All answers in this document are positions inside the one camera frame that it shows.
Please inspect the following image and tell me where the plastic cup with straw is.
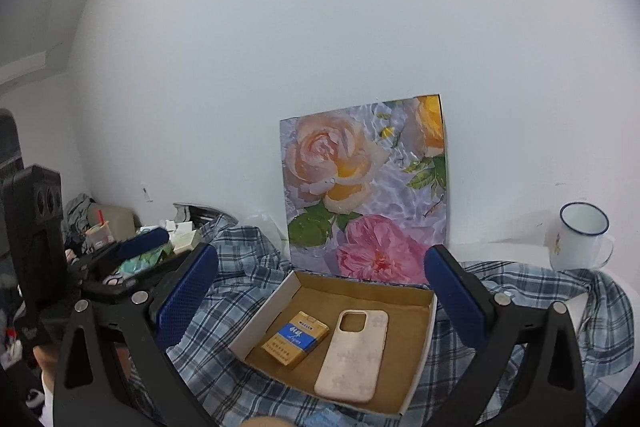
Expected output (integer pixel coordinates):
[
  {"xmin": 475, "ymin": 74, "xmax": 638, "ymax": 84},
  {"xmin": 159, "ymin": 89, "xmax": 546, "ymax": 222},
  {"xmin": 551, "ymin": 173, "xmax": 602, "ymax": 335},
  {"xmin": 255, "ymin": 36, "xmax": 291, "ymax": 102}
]
[{"xmin": 86, "ymin": 209, "xmax": 115, "ymax": 251}]

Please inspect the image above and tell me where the open cardboard box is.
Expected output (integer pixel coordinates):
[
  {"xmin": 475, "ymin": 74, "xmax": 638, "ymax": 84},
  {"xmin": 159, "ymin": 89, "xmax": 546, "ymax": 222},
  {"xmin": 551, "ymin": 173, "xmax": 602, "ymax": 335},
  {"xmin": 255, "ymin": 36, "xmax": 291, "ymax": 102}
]
[{"xmin": 230, "ymin": 271, "xmax": 437, "ymax": 417}]

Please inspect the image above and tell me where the white enamel mug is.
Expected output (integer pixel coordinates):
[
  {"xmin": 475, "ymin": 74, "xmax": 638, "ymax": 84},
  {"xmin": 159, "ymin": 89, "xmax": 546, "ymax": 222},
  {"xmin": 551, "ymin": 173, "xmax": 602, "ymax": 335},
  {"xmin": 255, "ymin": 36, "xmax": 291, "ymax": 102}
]
[{"xmin": 550, "ymin": 202, "xmax": 615, "ymax": 271}]

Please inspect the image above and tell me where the blue plaid shirt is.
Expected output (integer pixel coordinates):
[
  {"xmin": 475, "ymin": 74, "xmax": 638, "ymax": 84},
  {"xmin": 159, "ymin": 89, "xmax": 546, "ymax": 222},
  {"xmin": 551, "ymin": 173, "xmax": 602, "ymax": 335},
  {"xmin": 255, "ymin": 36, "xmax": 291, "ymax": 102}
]
[{"xmin": 119, "ymin": 213, "xmax": 637, "ymax": 427}]

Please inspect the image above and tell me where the crumpled green packaging pile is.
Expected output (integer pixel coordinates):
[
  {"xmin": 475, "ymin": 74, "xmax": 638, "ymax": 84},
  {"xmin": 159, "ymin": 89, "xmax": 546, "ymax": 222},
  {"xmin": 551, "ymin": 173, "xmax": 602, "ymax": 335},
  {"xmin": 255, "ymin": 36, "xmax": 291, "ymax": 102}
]
[{"xmin": 103, "ymin": 251, "xmax": 170, "ymax": 285}]

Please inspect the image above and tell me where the beige phone case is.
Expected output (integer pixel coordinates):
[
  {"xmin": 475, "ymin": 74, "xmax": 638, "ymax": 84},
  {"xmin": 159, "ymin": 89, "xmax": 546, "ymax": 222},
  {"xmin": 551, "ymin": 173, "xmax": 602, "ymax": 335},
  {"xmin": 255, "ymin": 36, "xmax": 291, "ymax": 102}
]
[{"xmin": 314, "ymin": 309, "xmax": 388, "ymax": 404}]

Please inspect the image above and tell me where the yellow cigarette pack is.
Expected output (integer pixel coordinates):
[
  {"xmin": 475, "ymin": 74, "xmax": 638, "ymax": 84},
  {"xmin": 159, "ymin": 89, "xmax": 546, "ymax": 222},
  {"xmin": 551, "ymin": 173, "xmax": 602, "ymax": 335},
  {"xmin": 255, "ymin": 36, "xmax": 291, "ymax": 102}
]
[{"xmin": 262, "ymin": 311, "xmax": 331, "ymax": 369}]

